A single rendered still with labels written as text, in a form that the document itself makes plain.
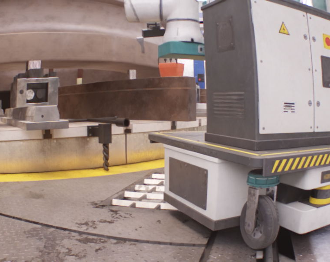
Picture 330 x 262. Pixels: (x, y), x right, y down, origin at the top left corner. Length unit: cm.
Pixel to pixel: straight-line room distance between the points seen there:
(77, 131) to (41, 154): 33
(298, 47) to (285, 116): 25
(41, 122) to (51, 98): 43
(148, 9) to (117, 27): 210
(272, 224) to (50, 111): 169
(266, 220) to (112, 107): 269
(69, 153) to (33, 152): 29
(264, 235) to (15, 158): 187
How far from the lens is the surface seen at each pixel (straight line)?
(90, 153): 267
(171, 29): 158
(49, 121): 233
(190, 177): 130
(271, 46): 112
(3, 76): 758
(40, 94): 271
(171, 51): 151
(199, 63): 849
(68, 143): 259
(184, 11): 159
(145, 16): 162
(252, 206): 108
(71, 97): 401
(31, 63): 285
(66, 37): 315
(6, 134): 246
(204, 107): 427
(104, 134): 248
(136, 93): 336
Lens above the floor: 45
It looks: 5 degrees down
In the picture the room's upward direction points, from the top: straight up
